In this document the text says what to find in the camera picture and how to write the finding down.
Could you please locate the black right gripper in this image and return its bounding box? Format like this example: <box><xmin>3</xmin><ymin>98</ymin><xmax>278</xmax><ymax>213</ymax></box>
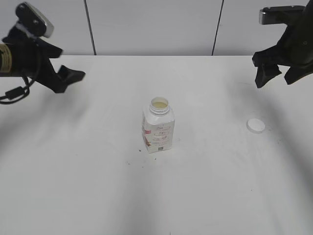
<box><xmin>252</xmin><ymin>0</ymin><xmax>313</xmax><ymax>89</ymax></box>

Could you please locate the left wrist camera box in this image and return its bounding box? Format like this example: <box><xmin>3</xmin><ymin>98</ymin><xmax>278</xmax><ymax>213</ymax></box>
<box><xmin>15</xmin><ymin>1</ymin><xmax>54</xmax><ymax>38</ymax></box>

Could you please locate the white square drink bottle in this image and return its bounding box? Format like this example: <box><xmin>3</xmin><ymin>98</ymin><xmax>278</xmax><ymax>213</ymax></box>
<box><xmin>142</xmin><ymin>97</ymin><xmax>175</xmax><ymax>153</ymax></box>

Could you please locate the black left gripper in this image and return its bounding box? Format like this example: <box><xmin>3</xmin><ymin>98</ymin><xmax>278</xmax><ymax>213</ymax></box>
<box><xmin>1</xmin><ymin>25</ymin><xmax>86</xmax><ymax>94</ymax></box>

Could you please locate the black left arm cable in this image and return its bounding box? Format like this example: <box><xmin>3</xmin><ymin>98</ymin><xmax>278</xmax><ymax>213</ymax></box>
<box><xmin>0</xmin><ymin>52</ymin><xmax>42</xmax><ymax>105</ymax></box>

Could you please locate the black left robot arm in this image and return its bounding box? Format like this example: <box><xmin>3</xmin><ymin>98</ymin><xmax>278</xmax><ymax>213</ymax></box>
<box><xmin>0</xmin><ymin>26</ymin><xmax>86</xmax><ymax>94</ymax></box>

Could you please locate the white round bottle cap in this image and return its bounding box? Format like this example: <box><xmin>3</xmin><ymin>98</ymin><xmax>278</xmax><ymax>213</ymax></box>
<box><xmin>246</xmin><ymin>118</ymin><xmax>266</xmax><ymax>134</ymax></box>

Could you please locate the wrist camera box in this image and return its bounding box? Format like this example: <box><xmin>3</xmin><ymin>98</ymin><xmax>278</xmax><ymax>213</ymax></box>
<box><xmin>15</xmin><ymin>1</ymin><xmax>54</xmax><ymax>38</ymax></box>
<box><xmin>259</xmin><ymin>5</ymin><xmax>305</xmax><ymax>25</ymax></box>

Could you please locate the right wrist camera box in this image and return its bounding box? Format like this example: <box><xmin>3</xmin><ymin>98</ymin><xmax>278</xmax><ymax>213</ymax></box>
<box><xmin>259</xmin><ymin>5</ymin><xmax>305</xmax><ymax>25</ymax></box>

